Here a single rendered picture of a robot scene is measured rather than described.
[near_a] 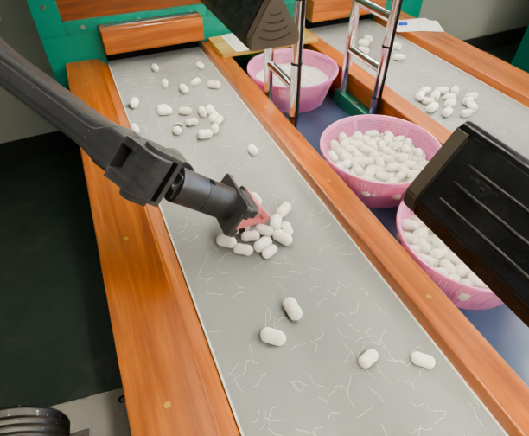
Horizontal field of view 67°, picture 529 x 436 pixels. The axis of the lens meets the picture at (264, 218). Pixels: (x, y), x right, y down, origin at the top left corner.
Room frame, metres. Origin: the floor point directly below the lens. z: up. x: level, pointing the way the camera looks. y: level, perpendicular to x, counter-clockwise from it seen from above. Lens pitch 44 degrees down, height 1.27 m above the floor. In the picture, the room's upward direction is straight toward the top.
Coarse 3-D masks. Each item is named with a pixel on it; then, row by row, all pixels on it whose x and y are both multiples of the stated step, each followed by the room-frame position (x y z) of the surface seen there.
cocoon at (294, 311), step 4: (284, 300) 0.35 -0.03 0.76; (288, 300) 0.34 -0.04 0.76; (292, 300) 0.34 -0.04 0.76; (284, 304) 0.34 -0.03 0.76; (288, 304) 0.34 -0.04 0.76; (292, 304) 0.34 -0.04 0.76; (296, 304) 0.34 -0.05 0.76; (284, 308) 0.34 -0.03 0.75; (288, 308) 0.33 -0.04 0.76; (292, 308) 0.33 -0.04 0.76; (296, 308) 0.33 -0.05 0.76; (300, 308) 0.33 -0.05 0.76; (288, 312) 0.33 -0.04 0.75; (292, 312) 0.32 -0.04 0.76; (296, 312) 0.32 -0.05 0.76; (300, 312) 0.32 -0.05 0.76; (292, 316) 0.32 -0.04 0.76; (296, 316) 0.32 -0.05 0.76; (300, 316) 0.32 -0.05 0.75
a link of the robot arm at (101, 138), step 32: (0, 64) 0.56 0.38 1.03; (32, 64) 0.60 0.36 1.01; (32, 96) 0.53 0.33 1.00; (64, 96) 0.52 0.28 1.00; (64, 128) 0.49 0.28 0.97; (96, 128) 0.48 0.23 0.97; (128, 128) 0.51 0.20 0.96; (96, 160) 0.45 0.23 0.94; (128, 160) 0.45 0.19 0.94; (160, 160) 0.44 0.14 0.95; (128, 192) 0.42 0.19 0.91
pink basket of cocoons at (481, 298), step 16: (400, 208) 0.54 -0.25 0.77; (400, 224) 0.52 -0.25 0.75; (416, 256) 0.42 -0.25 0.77; (432, 272) 0.39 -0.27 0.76; (448, 288) 0.38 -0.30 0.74; (464, 288) 0.36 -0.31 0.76; (480, 288) 0.36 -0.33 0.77; (464, 304) 0.38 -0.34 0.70; (480, 304) 0.37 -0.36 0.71; (496, 304) 0.37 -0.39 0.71
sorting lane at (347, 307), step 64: (128, 64) 1.23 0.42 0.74; (192, 64) 1.23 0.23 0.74; (192, 128) 0.86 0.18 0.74; (256, 128) 0.86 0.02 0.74; (256, 192) 0.62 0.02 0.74; (192, 256) 0.45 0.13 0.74; (256, 256) 0.45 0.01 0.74; (320, 256) 0.45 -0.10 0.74; (256, 320) 0.32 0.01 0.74; (320, 320) 0.32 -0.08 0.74; (384, 320) 0.32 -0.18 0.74; (256, 384) 0.23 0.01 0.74; (320, 384) 0.23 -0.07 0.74; (384, 384) 0.23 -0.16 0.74; (448, 384) 0.23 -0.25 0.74
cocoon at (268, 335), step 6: (264, 330) 0.29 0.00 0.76; (270, 330) 0.29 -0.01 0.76; (276, 330) 0.29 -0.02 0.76; (264, 336) 0.29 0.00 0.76; (270, 336) 0.29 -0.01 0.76; (276, 336) 0.29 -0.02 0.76; (282, 336) 0.29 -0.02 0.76; (264, 342) 0.28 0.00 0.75; (270, 342) 0.28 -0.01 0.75; (276, 342) 0.28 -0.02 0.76; (282, 342) 0.28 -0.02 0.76
